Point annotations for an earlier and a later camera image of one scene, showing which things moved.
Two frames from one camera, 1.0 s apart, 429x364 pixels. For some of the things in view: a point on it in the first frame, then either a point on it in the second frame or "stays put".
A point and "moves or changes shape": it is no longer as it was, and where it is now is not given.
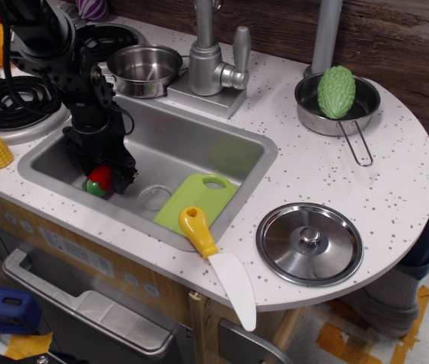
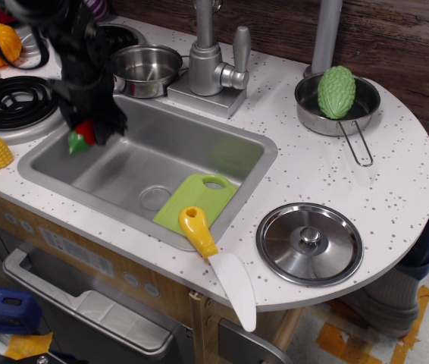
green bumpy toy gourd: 336,92 stays put
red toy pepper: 98,181 moves or changes shape
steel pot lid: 310,244 stays put
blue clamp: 0,310 stays put
